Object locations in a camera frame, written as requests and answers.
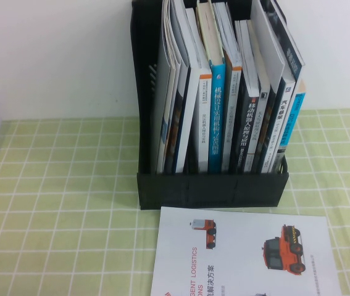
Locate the white brochure with orange trucks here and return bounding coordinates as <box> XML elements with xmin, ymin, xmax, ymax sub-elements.
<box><xmin>149</xmin><ymin>205</ymin><xmax>341</xmax><ymax>296</ymax></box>

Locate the white book orange band spine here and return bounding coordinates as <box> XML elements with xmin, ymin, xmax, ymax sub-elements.
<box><xmin>179</xmin><ymin>6</ymin><xmax>214</xmax><ymax>173</ymax></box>

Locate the blue spine book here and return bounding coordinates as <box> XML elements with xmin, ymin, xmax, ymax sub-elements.
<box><xmin>196</xmin><ymin>1</ymin><xmax>227</xmax><ymax>173</ymax></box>

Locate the black book holder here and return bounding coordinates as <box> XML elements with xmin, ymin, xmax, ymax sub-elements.
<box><xmin>131</xmin><ymin>0</ymin><xmax>290</xmax><ymax>211</ymax></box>

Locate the grey book orange band spine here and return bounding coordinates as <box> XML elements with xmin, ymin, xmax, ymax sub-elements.
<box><xmin>212</xmin><ymin>1</ymin><xmax>244</xmax><ymax>173</ymax></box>

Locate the white spine book black title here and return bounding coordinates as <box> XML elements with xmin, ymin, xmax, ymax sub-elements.
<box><xmin>267</xmin><ymin>76</ymin><xmax>297</xmax><ymax>173</ymax></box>

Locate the cyan spine book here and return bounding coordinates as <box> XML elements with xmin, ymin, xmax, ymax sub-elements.
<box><xmin>278</xmin><ymin>78</ymin><xmax>307</xmax><ymax>152</ymax></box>

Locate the dark blue book white title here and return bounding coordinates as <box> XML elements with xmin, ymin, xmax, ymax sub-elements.
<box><xmin>266</xmin><ymin>0</ymin><xmax>306</xmax><ymax>84</ymax></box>

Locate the white glossy magazine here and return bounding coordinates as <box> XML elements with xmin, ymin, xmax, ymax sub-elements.
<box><xmin>156</xmin><ymin>0</ymin><xmax>183</xmax><ymax>174</ymax></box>

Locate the magazine with dark blue cover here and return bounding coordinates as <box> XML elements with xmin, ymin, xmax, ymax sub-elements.
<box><xmin>170</xmin><ymin>0</ymin><xmax>196</xmax><ymax>173</ymax></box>

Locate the green checked tablecloth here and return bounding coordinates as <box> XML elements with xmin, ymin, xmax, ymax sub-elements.
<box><xmin>0</xmin><ymin>107</ymin><xmax>350</xmax><ymax>296</ymax></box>

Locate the tall white page magazine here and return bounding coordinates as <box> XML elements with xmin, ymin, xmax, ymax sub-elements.
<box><xmin>250</xmin><ymin>0</ymin><xmax>286</xmax><ymax>173</ymax></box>

